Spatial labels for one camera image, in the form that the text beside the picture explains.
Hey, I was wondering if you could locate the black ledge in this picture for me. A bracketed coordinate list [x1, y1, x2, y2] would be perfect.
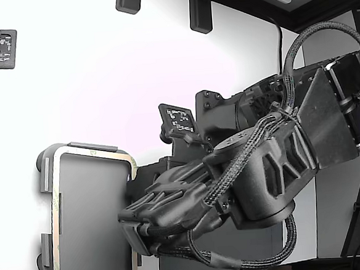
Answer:
[173, 0, 360, 43]

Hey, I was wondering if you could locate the thin black cable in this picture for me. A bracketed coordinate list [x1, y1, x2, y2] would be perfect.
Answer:
[264, 14, 287, 74]

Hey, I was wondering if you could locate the gray box with tabs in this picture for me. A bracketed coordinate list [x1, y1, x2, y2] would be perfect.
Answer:
[28, 137, 147, 270]

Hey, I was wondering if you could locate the black marker board on gripper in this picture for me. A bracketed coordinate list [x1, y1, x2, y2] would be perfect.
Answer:
[157, 101, 200, 147]

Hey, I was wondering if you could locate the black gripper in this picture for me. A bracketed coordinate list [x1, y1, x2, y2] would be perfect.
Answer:
[113, 152, 238, 259]

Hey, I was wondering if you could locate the thin rectangular frame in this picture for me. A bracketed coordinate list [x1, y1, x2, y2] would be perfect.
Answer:
[44, 140, 144, 270]

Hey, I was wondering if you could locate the black marker board on camera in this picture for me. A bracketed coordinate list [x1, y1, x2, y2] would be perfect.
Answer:
[0, 28, 20, 72]

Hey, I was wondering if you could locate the braided cable bundle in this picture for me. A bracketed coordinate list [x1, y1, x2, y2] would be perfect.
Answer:
[128, 102, 309, 270]

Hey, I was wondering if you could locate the large black bracket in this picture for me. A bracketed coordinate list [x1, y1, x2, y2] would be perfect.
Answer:
[188, 0, 214, 35]

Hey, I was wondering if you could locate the small black bracket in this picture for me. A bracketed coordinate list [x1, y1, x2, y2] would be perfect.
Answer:
[114, 0, 143, 15]

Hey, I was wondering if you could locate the thick braided cable sleeve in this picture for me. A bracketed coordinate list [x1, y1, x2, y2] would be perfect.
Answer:
[279, 18, 360, 116]

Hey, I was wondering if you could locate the flat gray plate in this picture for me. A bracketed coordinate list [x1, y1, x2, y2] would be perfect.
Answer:
[155, 220, 288, 270]

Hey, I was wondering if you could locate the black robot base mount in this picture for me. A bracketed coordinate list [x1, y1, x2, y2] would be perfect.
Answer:
[194, 87, 249, 147]

